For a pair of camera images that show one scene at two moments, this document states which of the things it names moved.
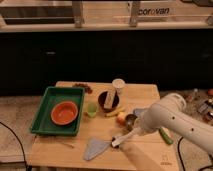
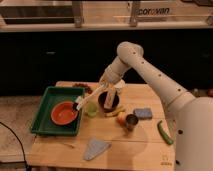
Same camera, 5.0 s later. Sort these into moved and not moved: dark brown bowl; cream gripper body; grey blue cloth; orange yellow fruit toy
Moved: cream gripper body
Not moved: dark brown bowl; orange yellow fruit toy; grey blue cloth
